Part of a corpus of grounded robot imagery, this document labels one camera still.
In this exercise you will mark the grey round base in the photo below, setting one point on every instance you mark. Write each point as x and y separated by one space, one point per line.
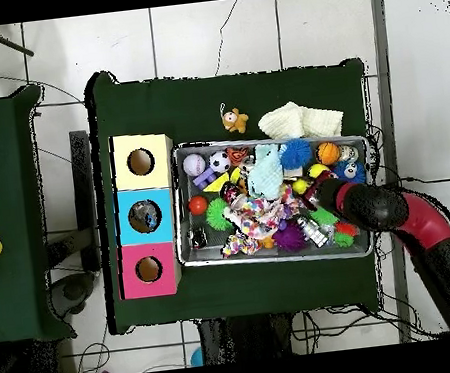
74 292

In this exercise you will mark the shallow mesh bin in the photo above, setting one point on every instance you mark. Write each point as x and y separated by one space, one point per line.
204 256

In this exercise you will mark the mint green cloth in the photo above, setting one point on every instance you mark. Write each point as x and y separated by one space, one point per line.
265 169

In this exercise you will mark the small bright green toy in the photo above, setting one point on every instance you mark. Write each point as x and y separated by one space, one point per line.
218 214

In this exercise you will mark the purple spiky toy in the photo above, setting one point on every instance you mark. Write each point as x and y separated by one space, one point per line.
290 237

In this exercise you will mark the brown plush monkey toy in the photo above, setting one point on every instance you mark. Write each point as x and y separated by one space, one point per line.
235 121

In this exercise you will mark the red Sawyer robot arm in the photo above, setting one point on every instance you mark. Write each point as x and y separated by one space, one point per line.
376 205

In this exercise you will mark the yellow cheese wedge toy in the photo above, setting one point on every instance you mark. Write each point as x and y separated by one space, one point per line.
220 183

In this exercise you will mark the dark rod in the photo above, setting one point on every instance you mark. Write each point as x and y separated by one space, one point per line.
3 40

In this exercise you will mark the wooden box with three holes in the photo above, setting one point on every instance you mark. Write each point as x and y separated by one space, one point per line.
143 179

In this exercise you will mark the small crushed clear bottle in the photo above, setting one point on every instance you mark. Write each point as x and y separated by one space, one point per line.
312 231

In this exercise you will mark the small soccer ball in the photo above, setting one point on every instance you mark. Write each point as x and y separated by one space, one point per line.
219 161

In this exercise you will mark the colourful dotted paper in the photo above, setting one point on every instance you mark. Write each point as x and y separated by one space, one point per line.
260 216

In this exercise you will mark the orange toy basketball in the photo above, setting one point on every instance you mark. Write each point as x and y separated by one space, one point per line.
328 153

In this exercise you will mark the blue spiky puffer toy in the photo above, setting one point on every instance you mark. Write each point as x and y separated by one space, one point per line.
350 171

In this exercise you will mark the white baseball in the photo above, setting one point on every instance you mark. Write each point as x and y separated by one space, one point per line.
194 164

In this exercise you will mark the small blue spiky puffer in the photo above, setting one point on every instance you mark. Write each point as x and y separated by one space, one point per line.
295 153

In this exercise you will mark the small orange ball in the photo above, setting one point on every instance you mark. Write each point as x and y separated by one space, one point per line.
198 205

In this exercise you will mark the cream knitted cloth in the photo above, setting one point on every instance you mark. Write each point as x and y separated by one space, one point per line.
302 121

